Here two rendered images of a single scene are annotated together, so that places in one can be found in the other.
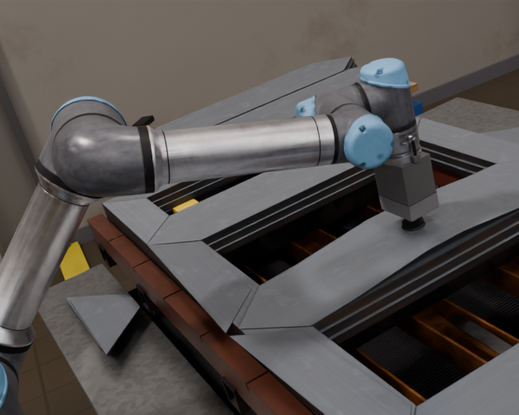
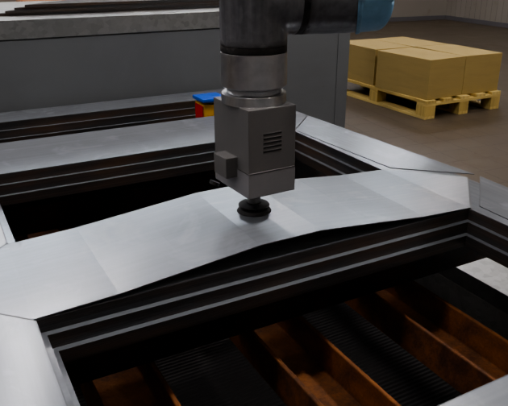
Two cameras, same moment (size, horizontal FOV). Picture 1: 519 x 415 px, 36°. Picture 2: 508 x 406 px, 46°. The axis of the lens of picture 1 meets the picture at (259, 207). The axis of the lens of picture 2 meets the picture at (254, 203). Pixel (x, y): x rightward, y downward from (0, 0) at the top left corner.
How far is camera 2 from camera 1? 199 cm
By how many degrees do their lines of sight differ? 133
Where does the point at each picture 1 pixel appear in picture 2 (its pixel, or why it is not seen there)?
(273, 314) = (430, 181)
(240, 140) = not seen: outside the picture
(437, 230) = (226, 199)
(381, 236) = (301, 207)
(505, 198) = (106, 235)
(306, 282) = (402, 197)
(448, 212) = (197, 220)
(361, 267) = (331, 192)
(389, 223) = (287, 218)
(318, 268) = (389, 204)
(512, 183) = (64, 263)
